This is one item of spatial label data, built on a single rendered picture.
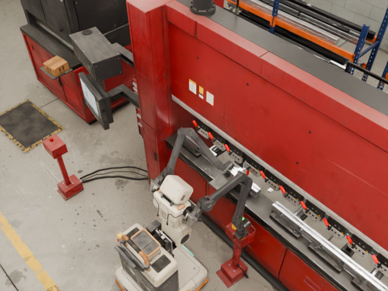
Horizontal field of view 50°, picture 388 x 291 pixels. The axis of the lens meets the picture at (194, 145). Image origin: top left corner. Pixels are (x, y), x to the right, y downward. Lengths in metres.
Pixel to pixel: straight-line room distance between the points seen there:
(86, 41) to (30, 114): 2.66
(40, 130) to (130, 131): 1.20
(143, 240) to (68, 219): 1.55
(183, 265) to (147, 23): 2.18
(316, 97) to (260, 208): 1.39
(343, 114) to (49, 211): 3.44
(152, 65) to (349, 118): 1.71
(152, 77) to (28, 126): 2.76
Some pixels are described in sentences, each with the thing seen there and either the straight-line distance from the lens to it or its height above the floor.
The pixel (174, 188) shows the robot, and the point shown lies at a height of 1.36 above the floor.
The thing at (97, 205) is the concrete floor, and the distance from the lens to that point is 4.84.
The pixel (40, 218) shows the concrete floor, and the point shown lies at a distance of 4.92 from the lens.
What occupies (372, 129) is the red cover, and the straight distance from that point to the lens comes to 2.51.
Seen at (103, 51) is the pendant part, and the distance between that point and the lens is 3.52.
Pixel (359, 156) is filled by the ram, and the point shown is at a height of 2.01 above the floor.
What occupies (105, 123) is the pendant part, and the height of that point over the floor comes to 1.32.
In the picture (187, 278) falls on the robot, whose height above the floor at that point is 0.28.
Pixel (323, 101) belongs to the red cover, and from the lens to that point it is 2.60.
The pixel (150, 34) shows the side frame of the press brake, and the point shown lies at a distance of 3.38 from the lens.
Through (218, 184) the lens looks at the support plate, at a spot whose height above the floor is 1.00.
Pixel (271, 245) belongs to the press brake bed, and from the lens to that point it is 3.78.
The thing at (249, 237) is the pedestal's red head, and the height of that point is 0.77.
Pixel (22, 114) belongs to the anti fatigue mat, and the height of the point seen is 0.01.
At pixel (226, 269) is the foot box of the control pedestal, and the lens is 4.20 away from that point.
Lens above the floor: 3.86
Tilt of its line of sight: 47 degrees down
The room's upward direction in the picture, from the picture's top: straight up
